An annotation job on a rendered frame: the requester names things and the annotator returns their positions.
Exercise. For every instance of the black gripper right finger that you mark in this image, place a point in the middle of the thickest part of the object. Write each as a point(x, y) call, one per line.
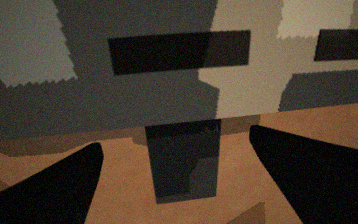
point(319, 179)

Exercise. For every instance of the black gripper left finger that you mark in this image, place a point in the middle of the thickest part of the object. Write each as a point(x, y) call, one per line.
point(59, 194)

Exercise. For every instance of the black two-prong plug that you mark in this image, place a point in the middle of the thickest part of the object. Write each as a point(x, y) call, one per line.
point(184, 159)

